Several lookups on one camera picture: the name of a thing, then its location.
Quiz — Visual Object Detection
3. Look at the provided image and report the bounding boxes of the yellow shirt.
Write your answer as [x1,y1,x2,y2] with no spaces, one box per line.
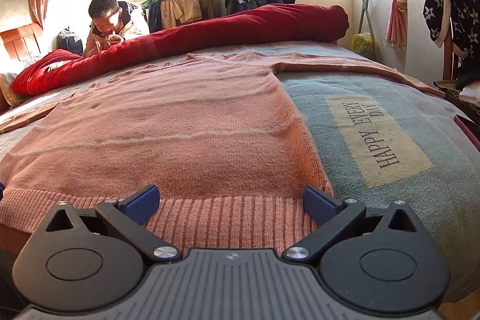
[161,0,203,27]

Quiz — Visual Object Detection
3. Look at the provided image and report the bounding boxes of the black backpack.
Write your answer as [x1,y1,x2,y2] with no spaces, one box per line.
[55,28,84,55]

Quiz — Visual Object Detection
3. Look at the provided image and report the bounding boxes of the yellow plastic bag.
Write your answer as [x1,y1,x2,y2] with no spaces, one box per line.
[350,32,377,60]

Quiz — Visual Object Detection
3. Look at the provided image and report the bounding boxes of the white cloth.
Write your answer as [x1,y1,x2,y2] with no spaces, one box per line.
[459,85,480,107]

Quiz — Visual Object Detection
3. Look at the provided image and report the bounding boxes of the wooden headboard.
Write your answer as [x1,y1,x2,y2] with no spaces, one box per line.
[0,22,44,62]

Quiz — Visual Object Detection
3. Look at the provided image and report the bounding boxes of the star print dark garment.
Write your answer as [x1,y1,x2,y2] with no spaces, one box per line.
[424,0,480,60]

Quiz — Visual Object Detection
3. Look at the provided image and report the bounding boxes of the maroon phone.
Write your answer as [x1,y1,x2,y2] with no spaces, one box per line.
[453,114,480,149]

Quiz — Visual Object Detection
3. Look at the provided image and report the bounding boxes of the red quilt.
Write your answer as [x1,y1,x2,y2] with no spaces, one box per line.
[10,4,349,96]

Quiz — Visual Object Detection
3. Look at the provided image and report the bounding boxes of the patterned pillow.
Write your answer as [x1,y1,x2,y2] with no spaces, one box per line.
[0,73,23,107]

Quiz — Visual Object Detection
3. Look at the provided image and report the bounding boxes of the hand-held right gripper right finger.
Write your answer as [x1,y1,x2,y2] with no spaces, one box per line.
[281,187,419,265]

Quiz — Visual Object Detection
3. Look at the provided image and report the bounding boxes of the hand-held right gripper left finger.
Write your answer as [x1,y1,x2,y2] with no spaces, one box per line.
[45,184,182,265]

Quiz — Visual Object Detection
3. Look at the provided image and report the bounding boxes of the orange knit sweater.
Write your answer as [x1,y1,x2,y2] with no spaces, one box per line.
[0,50,445,257]

